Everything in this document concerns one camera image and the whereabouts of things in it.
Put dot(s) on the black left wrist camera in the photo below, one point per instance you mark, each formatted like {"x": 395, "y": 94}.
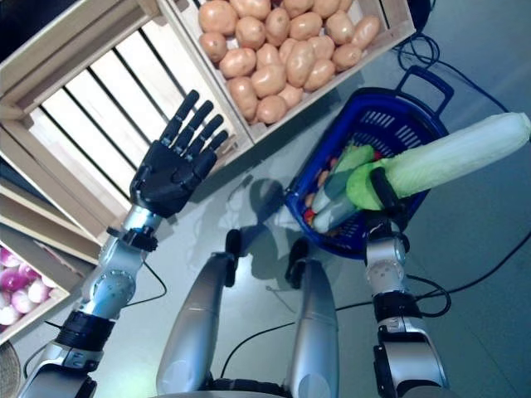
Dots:
{"x": 143, "y": 240}

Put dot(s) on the black robot foot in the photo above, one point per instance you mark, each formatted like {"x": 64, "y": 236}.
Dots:
{"x": 298, "y": 257}
{"x": 232, "y": 244}

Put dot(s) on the blue plastic shopping basket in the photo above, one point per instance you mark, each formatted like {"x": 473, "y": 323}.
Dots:
{"x": 415, "y": 112}

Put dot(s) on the wooden potato crate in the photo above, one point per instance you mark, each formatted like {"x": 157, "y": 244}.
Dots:
{"x": 332, "y": 93}

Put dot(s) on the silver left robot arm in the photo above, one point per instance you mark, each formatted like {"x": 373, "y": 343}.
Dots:
{"x": 112, "y": 282}

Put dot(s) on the white pink onion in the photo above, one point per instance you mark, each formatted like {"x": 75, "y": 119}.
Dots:
{"x": 22, "y": 301}

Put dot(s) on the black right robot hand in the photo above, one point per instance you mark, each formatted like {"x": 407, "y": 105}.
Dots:
{"x": 383, "y": 190}

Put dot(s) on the round wicker basket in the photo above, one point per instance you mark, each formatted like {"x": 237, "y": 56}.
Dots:
{"x": 6, "y": 369}

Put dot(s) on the black left robot foot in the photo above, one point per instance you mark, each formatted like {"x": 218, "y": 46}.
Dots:
{"x": 232, "y": 244}

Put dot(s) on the black right robot foot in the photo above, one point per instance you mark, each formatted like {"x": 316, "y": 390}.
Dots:
{"x": 298, "y": 257}

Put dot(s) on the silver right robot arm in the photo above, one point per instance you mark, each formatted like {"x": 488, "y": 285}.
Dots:
{"x": 386, "y": 273}

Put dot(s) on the grey robot torso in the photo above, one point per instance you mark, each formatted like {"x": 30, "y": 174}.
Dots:
{"x": 240, "y": 387}

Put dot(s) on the wooden onion crate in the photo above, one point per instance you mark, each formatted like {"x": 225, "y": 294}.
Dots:
{"x": 41, "y": 317}

